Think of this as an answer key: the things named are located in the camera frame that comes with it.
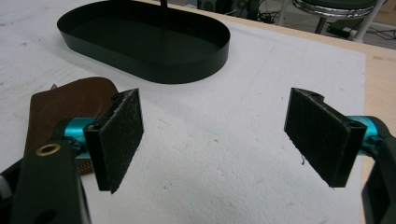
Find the black oval tray with stand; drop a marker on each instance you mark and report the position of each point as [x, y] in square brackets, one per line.
[193, 71]

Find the white foam mat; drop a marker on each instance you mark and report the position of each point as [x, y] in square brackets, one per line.
[218, 155]

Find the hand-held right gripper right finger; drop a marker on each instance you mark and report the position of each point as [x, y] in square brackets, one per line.
[323, 140]

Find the black power adapter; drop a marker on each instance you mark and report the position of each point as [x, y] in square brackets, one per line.
[339, 31]

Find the brown leather pouch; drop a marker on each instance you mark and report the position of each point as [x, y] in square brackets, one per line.
[62, 105]

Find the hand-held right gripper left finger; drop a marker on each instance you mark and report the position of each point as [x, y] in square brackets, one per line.
[118, 137]

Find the black round stool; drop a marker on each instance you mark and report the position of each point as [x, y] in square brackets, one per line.
[327, 9]

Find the white metal leg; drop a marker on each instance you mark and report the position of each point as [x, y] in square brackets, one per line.
[369, 21]

